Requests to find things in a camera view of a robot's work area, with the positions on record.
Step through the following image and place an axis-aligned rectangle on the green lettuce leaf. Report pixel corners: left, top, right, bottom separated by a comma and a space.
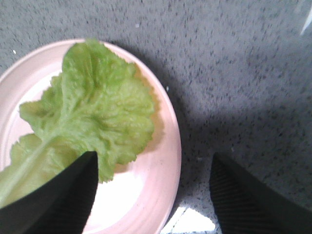
0, 39, 155, 207

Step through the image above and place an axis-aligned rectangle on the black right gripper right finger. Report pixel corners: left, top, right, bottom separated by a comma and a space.
209, 153, 312, 234

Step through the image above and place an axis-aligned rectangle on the pink round plate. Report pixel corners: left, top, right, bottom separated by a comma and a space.
0, 40, 181, 234

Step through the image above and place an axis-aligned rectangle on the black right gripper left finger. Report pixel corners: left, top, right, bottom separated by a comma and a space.
0, 152, 98, 234

